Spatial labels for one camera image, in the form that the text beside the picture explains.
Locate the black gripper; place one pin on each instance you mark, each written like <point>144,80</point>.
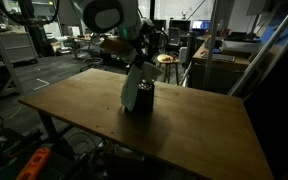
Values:
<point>141,60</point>

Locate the white towel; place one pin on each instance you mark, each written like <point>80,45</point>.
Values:
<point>130,90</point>

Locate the black mesh basket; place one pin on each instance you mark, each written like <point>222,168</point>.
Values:
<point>145,98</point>

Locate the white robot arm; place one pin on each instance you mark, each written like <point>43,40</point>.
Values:
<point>104,15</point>

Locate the black office chair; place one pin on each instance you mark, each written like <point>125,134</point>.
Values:
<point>157,43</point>

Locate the round wooden stool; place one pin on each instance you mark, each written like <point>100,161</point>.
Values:
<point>167,60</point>

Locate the grey mesh office chair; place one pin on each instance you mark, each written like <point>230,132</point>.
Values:
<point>174,36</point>

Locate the black computer monitor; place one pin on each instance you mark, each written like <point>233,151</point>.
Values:
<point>180,24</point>
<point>160,24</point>

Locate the white computer case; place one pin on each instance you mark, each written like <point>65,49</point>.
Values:
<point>183,53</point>

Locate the black vertical pole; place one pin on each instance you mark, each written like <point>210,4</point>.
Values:
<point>152,10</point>

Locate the small drone model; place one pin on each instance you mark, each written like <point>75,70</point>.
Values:
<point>184,15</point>

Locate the monitor with blue screen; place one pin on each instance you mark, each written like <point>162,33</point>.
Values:
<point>201,24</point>

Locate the small blue object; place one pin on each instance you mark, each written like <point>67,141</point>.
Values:
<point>216,51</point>

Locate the white keyboard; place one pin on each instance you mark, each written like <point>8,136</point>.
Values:
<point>219,57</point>

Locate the wooden workbench with drawers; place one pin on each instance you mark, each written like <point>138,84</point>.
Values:
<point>217,78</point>

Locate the black table leg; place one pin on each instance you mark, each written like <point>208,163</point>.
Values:
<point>49,126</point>

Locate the silver metal tripod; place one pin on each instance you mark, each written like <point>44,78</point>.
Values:
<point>265,50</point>

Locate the grey cabinet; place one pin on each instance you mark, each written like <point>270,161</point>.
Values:
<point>17,46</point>

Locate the blue panel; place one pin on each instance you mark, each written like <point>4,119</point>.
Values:
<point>269,33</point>

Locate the black equipment case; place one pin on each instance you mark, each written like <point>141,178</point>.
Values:
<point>14,140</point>

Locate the dark green case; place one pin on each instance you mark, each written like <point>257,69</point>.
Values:
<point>4,170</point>

